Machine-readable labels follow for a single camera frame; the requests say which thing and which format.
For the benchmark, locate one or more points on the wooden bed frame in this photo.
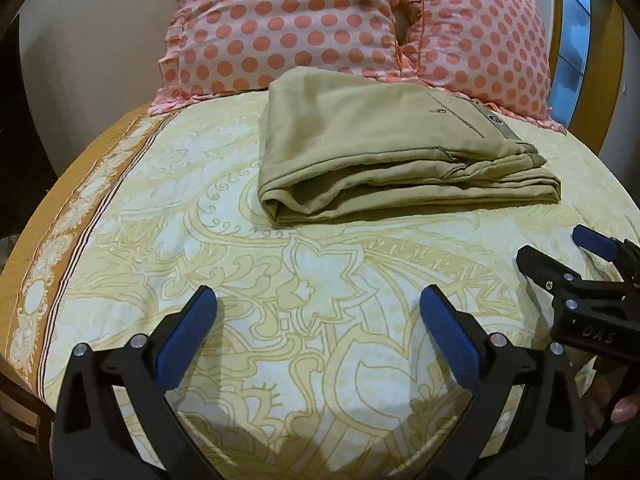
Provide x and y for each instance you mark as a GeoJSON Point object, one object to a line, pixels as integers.
{"type": "Point", "coordinates": [22, 420]}

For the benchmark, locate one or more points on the pink polka dot pillow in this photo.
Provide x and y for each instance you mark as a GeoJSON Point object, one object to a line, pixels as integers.
{"type": "Point", "coordinates": [280, 25]}
{"type": "Point", "coordinates": [480, 35]}

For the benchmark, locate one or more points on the khaki pants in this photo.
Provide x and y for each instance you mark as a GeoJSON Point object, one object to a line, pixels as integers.
{"type": "Point", "coordinates": [380, 150]}

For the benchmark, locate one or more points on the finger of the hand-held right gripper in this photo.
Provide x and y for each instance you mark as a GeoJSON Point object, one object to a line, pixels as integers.
{"type": "Point", "coordinates": [595, 241]}
{"type": "Point", "coordinates": [542, 267]}

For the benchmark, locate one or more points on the person's right hand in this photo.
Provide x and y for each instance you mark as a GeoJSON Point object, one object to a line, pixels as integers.
{"type": "Point", "coordinates": [620, 410]}

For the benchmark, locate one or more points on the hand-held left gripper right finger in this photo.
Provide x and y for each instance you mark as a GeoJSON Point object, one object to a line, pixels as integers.
{"type": "Point", "coordinates": [451, 341]}

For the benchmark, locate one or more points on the glass window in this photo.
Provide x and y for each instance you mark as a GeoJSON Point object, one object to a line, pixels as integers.
{"type": "Point", "coordinates": [572, 35]}

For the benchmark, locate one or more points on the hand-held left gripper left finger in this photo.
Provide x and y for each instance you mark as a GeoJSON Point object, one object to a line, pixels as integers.
{"type": "Point", "coordinates": [184, 341]}

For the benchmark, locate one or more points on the yellow patterned bed sheet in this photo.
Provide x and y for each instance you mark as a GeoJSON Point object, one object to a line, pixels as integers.
{"type": "Point", "coordinates": [310, 270]}

